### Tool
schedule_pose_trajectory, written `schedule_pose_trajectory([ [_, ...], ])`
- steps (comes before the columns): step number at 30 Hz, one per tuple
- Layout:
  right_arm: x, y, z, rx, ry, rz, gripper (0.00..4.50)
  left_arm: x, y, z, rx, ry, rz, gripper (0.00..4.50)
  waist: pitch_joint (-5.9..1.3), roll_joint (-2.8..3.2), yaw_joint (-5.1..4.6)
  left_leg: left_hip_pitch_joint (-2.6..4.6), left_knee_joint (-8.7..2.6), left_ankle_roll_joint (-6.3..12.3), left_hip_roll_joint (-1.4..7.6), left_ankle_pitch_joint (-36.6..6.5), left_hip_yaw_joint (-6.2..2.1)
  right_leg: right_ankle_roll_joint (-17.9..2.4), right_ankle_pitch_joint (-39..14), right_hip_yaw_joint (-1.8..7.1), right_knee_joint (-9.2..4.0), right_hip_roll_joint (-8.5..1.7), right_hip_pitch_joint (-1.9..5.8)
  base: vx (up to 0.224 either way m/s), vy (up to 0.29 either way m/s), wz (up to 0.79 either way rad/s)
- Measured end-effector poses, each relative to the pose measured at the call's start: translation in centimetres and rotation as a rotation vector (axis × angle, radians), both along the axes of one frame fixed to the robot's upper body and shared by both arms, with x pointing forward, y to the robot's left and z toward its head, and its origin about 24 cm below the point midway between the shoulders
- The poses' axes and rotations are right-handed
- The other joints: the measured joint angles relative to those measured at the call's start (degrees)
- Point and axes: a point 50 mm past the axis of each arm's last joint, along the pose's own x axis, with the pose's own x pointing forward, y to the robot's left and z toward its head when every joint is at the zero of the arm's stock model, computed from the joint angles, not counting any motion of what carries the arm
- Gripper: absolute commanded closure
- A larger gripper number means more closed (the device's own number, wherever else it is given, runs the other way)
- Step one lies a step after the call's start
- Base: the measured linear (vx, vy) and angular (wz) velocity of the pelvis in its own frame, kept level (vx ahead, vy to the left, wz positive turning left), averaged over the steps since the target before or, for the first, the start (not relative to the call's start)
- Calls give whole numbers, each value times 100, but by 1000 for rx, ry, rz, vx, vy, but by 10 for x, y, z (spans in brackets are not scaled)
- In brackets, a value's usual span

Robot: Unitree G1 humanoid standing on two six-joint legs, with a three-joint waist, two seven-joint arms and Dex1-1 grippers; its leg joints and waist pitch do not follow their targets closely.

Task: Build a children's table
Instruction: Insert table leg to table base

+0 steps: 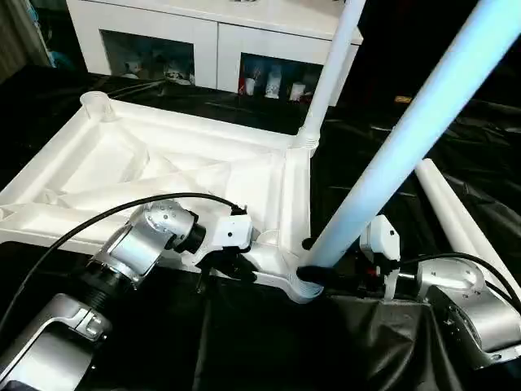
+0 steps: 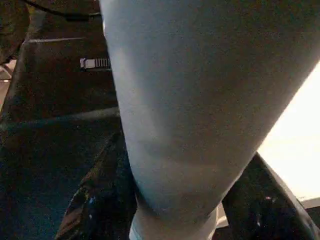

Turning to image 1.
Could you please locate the grey curtain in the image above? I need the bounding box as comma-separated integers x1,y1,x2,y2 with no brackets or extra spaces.
0,0,46,82

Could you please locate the white cabinet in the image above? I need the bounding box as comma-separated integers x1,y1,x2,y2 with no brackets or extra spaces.
64,0,364,108

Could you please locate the black mat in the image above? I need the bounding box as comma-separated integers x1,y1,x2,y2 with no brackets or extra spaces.
0,64,521,391

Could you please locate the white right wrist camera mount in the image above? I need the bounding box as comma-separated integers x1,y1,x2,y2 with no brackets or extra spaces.
360,214,403,303

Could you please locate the white plastic table leg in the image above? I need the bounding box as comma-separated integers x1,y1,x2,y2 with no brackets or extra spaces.
299,0,510,299
414,165,486,262
421,158,521,303
296,0,367,159

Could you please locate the white plastic table top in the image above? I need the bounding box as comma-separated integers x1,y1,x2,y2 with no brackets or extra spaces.
0,91,326,305

